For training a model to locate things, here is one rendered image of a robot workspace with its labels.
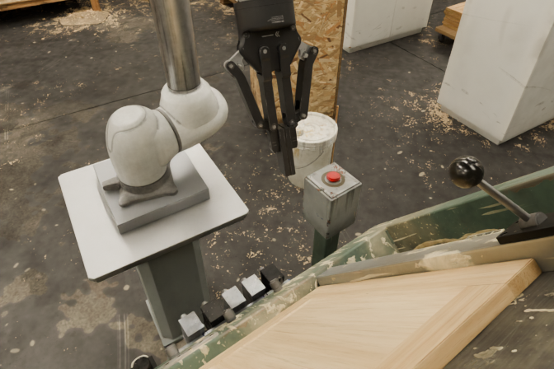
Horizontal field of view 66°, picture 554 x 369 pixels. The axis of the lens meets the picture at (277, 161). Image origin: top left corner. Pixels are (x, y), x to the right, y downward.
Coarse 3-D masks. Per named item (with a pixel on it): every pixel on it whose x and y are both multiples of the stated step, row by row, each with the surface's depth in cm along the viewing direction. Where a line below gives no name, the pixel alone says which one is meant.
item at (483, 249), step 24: (480, 240) 58; (528, 240) 48; (552, 240) 46; (360, 264) 85; (384, 264) 74; (408, 264) 68; (432, 264) 63; (456, 264) 59; (480, 264) 55; (552, 264) 47
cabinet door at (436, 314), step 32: (320, 288) 95; (352, 288) 79; (384, 288) 68; (416, 288) 60; (448, 288) 53; (480, 288) 48; (512, 288) 46; (288, 320) 84; (320, 320) 71; (352, 320) 62; (384, 320) 55; (416, 320) 50; (448, 320) 44; (480, 320) 43; (224, 352) 86; (256, 352) 74; (288, 352) 64; (320, 352) 57; (352, 352) 51; (384, 352) 46; (416, 352) 42; (448, 352) 41
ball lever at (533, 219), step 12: (468, 156) 48; (456, 168) 47; (468, 168) 47; (480, 168) 47; (456, 180) 48; (468, 180) 47; (480, 180) 47; (492, 192) 48; (504, 204) 49; (516, 204) 49; (528, 216) 49; (540, 216) 48
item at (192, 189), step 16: (176, 160) 146; (112, 176) 140; (176, 176) 140; (192, 176) 140; (112, 192) 135; (192, 192) 135; (208, 192) 137; (112, 208) 130; (128, 208) 130; (144, 208) 130; (160, 208) 131; (176, 208) 134; (128, 224) 127; (144, 224) 131
